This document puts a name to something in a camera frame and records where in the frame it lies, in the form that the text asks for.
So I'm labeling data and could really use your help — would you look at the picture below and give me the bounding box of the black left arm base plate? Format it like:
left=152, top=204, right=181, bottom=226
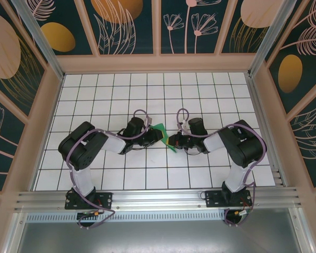
left=65, top=191, right=113, bottom=210

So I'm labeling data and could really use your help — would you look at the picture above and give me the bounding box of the long aluminium mounting rail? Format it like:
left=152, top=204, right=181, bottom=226
left=14, top=186, right=303, bottom=211

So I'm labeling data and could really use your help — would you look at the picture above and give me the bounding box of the grey metal shelf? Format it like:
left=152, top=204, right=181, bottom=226
left=12, top=208, right=315, bottom=253

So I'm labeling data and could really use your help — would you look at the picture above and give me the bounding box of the green paper sheet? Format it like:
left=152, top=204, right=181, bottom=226
left=150, top=123, right=178, bottom=154

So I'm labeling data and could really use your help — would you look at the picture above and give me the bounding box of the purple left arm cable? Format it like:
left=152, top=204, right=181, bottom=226
left=65, top=109, right=151, bottom=230

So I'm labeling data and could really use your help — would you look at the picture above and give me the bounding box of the aluminium corner post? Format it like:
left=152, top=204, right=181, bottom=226
left=248, top=0, right=299, bottom=77
left=12, top=0, right=66, bottom=80

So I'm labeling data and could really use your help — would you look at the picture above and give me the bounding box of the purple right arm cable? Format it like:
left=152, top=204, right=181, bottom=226
left=176, top=108, right=269, bottom=228

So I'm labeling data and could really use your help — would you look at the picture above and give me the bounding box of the grey slotted cable duct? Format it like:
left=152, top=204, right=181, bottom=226
left=26, top=212, right=227, bottom=222

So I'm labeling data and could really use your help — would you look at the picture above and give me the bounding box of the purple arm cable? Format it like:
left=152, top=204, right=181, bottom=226
left=176, top=108, right=269, bottom=228
left=65, top=109, right=151, bottom=230

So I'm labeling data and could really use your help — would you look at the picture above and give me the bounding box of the aluminium side rail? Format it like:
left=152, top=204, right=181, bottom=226
left=246, top=75, right=287, bottom=188

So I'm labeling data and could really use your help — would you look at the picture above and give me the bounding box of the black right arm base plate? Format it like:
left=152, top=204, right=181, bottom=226
left=204, top=190, right=252, bottom=209

